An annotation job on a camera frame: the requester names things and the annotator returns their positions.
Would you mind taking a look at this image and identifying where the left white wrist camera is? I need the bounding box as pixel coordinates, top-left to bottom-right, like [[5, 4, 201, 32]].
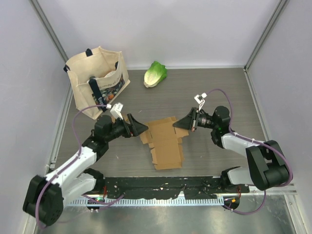
[[106, 102, 123, 119]]

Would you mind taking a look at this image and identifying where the green lettuce head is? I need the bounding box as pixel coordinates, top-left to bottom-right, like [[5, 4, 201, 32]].
[[143, 61, 167, 88]]

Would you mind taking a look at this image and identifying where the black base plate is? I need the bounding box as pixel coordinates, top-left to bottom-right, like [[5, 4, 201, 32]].
[[105, 176, 250, 200]]

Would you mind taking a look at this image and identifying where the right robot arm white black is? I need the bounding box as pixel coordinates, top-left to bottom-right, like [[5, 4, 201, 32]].
[[173, 106, 290, 193]]

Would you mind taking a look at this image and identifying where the white item inside bag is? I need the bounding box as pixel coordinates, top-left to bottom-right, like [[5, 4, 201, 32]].
[[104, 71, 117, 78]]

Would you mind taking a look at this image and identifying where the white slotted cable duct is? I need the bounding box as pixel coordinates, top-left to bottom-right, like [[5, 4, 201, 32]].
[[66, 196, 224, 208]]

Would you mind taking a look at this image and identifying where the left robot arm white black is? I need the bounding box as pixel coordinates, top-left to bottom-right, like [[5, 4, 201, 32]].
[[22, 114, 148, 226]]

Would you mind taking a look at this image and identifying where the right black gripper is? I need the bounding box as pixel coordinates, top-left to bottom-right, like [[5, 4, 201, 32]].
[[174, 107, 218, 131]]

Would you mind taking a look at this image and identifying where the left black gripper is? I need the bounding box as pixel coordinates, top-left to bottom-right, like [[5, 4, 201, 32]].
[[105, 114, 148, 142]]

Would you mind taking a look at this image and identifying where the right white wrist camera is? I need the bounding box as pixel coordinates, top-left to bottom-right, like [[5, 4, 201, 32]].
[[194, 93, 207, 111]]

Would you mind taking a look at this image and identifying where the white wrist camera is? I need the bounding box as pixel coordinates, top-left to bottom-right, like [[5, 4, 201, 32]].
[[106, 102, 123, 119], [194, 93, 207, 111]]

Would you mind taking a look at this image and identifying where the brown cardboard box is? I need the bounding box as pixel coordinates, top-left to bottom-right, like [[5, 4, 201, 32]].
[[111, 115, 130, 123]]

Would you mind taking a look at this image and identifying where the beige canvas tote bag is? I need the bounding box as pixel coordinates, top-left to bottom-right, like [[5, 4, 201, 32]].
[[63, 46, 130, 110]]

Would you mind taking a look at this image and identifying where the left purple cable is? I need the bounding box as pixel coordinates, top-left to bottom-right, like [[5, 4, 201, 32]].
[[34, 104, 125, 229]]

